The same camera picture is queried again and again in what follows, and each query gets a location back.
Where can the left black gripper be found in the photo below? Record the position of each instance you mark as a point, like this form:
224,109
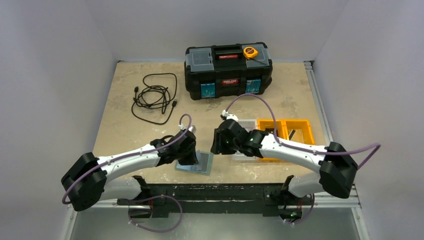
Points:
192,160

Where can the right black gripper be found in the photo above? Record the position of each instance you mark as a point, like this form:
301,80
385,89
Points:
218,141

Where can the teal card holder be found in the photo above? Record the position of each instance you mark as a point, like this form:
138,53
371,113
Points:
190,168

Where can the black card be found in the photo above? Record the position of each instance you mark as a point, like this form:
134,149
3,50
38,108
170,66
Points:
205,162

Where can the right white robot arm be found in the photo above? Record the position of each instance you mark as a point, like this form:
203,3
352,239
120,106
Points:
297,153

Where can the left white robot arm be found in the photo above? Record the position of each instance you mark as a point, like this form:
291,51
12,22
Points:
92,179

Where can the card in orange bin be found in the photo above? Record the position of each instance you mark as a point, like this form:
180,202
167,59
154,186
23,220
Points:
296,135

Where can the white plastic bin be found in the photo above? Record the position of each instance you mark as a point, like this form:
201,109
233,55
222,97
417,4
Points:
249,125

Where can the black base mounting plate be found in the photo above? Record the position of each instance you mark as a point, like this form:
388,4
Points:
266,199

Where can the black plastic toolbox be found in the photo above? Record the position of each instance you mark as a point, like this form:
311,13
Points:
222,71

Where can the orange plastic bin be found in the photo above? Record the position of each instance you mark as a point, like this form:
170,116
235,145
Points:
283,125

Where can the yellow tape measure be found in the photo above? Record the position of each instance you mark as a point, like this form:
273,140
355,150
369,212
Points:
250,52

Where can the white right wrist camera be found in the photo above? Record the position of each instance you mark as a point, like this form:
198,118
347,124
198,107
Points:
225,115

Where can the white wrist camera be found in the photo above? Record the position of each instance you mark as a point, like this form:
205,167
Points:
188,127
225,115

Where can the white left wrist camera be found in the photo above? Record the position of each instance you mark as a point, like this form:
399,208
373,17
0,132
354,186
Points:
188,127

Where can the aluminium frame rail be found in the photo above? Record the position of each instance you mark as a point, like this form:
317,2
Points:
337,169

